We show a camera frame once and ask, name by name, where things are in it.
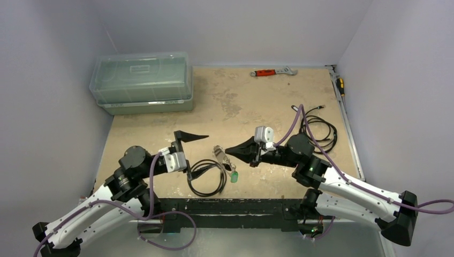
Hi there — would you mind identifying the green key tag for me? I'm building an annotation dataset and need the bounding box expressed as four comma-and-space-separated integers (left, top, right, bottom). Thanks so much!
230, 171, 238, 183

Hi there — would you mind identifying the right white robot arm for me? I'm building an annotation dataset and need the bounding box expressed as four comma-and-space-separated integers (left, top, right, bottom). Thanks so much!
225, 134, 418, 246

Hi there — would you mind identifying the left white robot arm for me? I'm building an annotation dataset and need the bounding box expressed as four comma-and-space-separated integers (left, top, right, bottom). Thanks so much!
32, 131, 204, 256

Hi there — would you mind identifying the clear green plastic storage box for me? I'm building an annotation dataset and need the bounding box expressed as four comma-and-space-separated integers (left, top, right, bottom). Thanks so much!
89, 52, 194, 116

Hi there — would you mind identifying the yellow black screwdriver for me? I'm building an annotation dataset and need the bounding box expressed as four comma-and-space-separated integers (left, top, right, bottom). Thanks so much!
336, 78, 345, 97

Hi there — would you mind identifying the black coiled cable loop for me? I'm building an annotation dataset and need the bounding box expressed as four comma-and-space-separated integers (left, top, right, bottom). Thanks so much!
187, 159, 228, 198

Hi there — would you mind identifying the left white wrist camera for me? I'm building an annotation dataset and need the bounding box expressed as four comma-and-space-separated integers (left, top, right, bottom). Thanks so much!
158, 147, 188, 173

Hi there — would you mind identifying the aluminium frame rail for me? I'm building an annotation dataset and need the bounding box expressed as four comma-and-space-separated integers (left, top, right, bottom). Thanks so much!
134, 198, 388, 225

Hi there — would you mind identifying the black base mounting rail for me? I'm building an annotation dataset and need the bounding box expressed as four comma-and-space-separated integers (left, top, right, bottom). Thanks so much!
156, 198, 336, 234

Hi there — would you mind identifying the black coiled ethernet cable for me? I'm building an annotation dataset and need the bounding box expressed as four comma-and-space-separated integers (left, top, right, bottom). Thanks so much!
298, 104, 338, 154

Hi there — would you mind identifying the red handled adjustable wrench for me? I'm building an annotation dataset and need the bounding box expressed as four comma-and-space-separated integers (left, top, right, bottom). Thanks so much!
249, 66, 298, 77

